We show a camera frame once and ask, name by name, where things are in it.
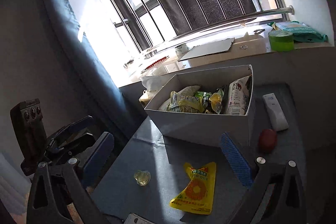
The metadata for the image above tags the blue curtain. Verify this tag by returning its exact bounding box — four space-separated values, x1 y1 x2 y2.
43 0 145 139

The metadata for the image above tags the tissue pack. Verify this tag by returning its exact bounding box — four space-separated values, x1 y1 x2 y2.
139 76 169 108

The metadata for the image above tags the white red snack bag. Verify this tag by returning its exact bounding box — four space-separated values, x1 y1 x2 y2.
224 75 252 115

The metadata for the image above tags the green white snack bag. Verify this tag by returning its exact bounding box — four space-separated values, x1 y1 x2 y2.
158 85 204 113

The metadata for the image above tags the green plastic bag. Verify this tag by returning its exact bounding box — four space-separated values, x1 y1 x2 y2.
268 21 329 43

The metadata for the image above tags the flat grey cardboard sheet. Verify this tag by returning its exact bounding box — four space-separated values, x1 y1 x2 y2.
179 38 235 61

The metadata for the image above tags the phone with cartoon case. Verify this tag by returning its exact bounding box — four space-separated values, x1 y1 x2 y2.
123 213 153 224

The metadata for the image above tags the clear jelly cup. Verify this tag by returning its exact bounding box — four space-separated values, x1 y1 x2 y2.
134 170 151 186

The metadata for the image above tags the green tape roll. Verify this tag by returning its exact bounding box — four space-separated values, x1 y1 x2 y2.
268 30 294 52

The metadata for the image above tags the white cardboard storage box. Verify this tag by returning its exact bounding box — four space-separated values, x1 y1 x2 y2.
145 65 254 147

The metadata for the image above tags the green yellow snack bag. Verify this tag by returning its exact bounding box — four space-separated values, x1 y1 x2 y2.
166 85 230 114

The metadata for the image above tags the yellow spicy snack pouch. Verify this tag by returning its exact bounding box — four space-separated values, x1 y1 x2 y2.
169 162 217 215

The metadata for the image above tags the small white cup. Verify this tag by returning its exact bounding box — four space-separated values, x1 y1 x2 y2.
175 43 190 58

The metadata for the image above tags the red bead string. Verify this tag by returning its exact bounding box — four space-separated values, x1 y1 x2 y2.
140 56 170 73

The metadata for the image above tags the white remote control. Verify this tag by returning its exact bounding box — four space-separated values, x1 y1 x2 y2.
262 93 289 131

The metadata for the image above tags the red apple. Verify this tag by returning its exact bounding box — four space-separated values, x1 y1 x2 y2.
257 129 277 154

